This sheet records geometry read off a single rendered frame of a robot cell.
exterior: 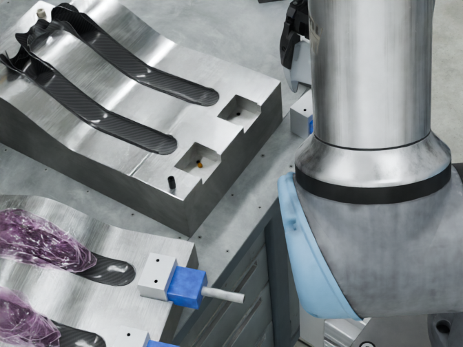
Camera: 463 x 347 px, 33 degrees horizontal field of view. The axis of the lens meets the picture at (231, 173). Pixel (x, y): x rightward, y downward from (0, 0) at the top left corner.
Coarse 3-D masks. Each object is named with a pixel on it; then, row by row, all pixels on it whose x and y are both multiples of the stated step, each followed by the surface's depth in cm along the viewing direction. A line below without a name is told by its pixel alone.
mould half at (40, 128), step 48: (96, 0) 127; (0, 48) 133; (48, 48) 120; (144, 48) 125; (0, 96) 115; (48, 96) 116; (96, 96) 119; (144, 96) 119; (48, 144) 117; (96, 144) 114; (192, 144) 112; (240, 144) 115; (144, 192) 110; (192, 192) 107
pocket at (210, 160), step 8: (200, 144) 112; (192, 152) 113; (200, 152) 113; (208, 152) 112; (216, 152) 111; (184, 160) 111; (192, 160) 113; (200, 160) 113; (208, 160) 113; (216, 160) 112; (184, 168) 112; (192, 168) 112; (200, 168) 112; (208, 168) 112; (200, 176) 111; (208, 176) 110
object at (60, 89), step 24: (48, 24) 123; (72, 24) 126; (96, 24) 124; (24, 48) 119; (96, 48) 123; (120, 48) 124; (24, 72) 127; (48, 72) 119; (144, 72) 123; (72, 96) 118; (192, 96) 119; (216, 96) 118; (96, 120) 118; (120, 120) 117; (144, 144) 113; (168, 144) 112
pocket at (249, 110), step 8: (240, 96) 117; (232, 104) 118; (240, 104) 118; (248, 104) 117; (256, 104) 116; (224, 112) 116; (232, 112) 119; (240, 112) 118; (248, 112) 118; (256, 112) 117; (232, 120) 118; (240, 120) 117; (248, 120) 117; (248, 128) 115
